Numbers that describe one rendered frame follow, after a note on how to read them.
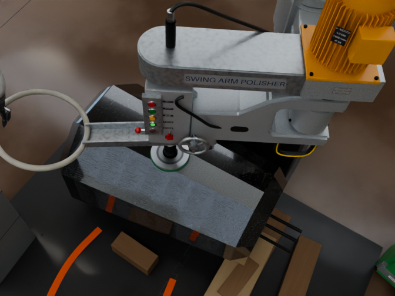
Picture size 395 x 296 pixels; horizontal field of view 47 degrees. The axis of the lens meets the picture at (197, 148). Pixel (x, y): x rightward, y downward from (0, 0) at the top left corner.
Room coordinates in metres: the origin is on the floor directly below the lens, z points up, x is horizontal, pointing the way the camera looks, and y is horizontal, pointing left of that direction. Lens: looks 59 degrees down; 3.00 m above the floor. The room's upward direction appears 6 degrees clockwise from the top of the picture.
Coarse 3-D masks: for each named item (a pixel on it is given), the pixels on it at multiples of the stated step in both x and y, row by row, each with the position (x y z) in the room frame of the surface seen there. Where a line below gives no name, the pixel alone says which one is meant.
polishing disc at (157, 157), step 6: (156, 150) 1.23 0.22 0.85; (162, 150) 1.23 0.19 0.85; (180, 150) 1.24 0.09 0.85; (156, 156) 1.19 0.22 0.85; (162, 156) 1.19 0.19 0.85; (180, 156) 1.21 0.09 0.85; (186, 156) 1.21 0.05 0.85; (156, 162) 1.15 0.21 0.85; (162, 162) 1.16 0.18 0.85; (168, 162) 1.16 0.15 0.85; (174, 162) 1.17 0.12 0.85; (180, 162) 1.17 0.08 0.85; (162, 168) 1.12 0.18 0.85; (168, 168) 1.13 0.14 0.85; (174, 168) 1.13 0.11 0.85
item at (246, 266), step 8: (240, 264) 0.83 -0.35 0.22; (248, 264) 0.84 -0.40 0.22; (256, 264) 0.85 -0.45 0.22; (232, 272) 0.78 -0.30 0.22; (240, 272) 0.79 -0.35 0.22; (248, 272) 0.79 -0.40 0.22; (232, 280) 0.73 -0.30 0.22; (240, 280) 0.74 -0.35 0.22; (248, 280) 0.74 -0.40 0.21; (224, 288) 0.68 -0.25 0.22; (232, 288) 0.68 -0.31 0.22; (240, 288) 0.69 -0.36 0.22
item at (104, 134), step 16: (96, 128) 1.25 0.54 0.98; (112, 128) 1.26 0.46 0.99; (128, 128) 1.26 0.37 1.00; (144, 128) 1.26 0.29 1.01; (96, 144) 1.14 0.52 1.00; (112, 144) 1.15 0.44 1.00; (128, 144) 1.15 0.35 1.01; (144, 144) 1.16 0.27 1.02; (160, 144) 1.16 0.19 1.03; (176, 144) 1.17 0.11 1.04
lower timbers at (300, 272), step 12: (276, 216) 1.23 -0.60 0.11; (288, 216) 1.24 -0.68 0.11; (264, 228) 1.13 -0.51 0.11; (276, 240) 1.06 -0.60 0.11; (300, 240) 1.08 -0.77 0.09; (312, 240) 1.09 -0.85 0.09; (300, 252) 1.00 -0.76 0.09; (312, 252) 1.01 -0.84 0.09; (288, 264) 0.92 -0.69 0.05; (300, 264) 0.92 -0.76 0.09; (312, 264) 0.92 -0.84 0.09; (288, 276) 0.83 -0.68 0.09; (300, 276) 0.84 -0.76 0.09; (288, 288) 0.75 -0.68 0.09; (300, 288) 0.76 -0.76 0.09
